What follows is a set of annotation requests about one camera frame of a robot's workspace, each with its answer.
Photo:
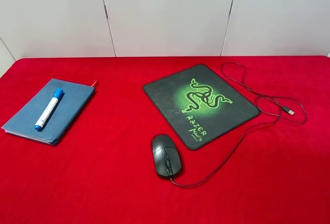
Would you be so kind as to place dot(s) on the black green Razer mouse pad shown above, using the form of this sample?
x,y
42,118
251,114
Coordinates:
x,y
199,105

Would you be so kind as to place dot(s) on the blue notebook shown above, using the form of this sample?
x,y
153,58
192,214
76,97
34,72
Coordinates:
x,y
74,99

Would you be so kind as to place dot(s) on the black computer mouse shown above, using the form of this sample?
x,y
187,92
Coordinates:
x,y
165,156

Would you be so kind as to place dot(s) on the red velvet table cloth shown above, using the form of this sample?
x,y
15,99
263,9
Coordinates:
x,y
271,169

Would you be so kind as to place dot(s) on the blue and white marker pen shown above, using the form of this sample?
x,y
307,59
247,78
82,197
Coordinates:
x,y
43,119

